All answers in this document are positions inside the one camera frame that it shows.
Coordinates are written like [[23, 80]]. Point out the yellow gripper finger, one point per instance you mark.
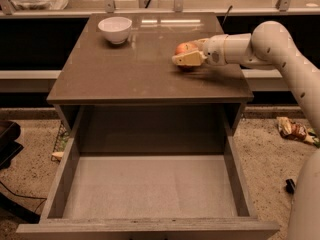
[[199, 43], [189, 59]]

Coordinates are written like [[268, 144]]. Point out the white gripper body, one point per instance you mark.
[[214, 50]]

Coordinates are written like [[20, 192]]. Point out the red apple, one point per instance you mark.
[[185, 47]]

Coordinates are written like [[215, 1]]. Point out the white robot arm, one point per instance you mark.
[[270, 46]]

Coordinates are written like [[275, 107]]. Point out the open grey top drawer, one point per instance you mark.
[[150, 173]]

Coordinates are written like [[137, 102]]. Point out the white ceramic bowl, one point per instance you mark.
[[115, 29]]

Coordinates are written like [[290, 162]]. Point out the snack packet on floor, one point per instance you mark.
[[293, 130]]

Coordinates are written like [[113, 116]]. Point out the green packet on floor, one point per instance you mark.
[[316, 140]]

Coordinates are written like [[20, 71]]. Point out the black rod on floor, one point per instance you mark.
[[290, 186]]

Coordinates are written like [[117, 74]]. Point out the black chair base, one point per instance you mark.
[[9, 147]]

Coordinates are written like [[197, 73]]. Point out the metal shelf rail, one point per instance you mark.
[[160, 4]]

